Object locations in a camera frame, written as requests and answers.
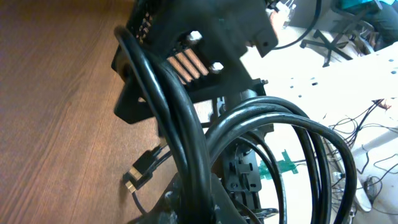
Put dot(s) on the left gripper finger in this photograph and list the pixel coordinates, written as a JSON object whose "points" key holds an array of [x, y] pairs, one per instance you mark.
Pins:
{"points": [[175, 207]]}

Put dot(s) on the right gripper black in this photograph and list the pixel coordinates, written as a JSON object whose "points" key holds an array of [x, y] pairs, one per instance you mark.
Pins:
{"points": [[200, 42]]}

